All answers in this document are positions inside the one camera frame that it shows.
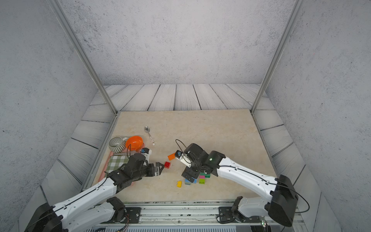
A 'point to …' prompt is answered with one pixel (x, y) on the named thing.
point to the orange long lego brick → (171, 156)
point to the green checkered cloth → (115, 161)
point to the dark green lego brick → (206, 175)
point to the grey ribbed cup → (117, 144)
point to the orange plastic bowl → (134, 143)
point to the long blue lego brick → (188, 182)
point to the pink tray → (124, 153)
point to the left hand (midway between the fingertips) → (160, 167)
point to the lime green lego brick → (202, 181)
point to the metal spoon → (147, 130)
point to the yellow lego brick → (179, 183)
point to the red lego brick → (167, 165)
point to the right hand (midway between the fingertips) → (190, 166)
